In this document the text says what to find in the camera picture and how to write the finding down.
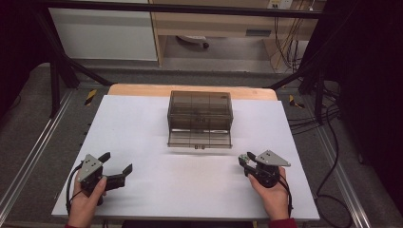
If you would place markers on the white wall outlet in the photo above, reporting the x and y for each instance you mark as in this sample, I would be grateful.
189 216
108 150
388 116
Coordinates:
280 3

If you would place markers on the black metal stand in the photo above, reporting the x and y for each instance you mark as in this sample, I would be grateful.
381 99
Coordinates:
319 101
55 95

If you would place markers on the yellow black tape strip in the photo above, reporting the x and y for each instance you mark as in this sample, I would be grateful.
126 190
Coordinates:
90 97
293 100

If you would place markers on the person's left hand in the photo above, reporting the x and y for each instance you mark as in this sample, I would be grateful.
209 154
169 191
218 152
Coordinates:
82 209

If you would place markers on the wooden desk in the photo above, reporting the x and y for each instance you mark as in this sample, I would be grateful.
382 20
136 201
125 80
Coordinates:
215 27

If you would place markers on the person's right hand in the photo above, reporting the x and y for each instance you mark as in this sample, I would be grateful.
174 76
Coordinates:
274 201

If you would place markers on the wooden table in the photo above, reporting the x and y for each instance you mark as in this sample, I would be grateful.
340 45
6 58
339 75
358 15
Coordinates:
142 90

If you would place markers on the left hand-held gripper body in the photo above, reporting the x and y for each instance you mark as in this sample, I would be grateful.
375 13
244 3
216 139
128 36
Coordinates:
90 167

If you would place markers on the aluminium rail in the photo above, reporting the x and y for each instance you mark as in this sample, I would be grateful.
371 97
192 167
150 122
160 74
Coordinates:
34 148
343 177

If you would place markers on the black curtain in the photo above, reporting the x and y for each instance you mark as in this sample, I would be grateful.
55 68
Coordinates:
374 79
15 38

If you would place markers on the white board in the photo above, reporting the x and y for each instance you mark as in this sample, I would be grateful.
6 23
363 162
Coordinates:
177 183

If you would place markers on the office chair base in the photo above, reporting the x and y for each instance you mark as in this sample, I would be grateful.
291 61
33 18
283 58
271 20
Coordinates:
191 38

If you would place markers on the black metal frame bar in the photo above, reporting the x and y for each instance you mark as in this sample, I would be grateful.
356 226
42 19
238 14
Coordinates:
190 9

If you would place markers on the white cabinet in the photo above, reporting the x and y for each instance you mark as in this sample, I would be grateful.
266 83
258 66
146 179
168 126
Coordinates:
104 34

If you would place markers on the smoky plastic drawer cabinet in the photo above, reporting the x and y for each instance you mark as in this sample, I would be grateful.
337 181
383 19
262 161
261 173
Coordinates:
199 104

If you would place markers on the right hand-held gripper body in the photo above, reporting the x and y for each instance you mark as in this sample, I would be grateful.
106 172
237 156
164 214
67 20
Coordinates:
269 160

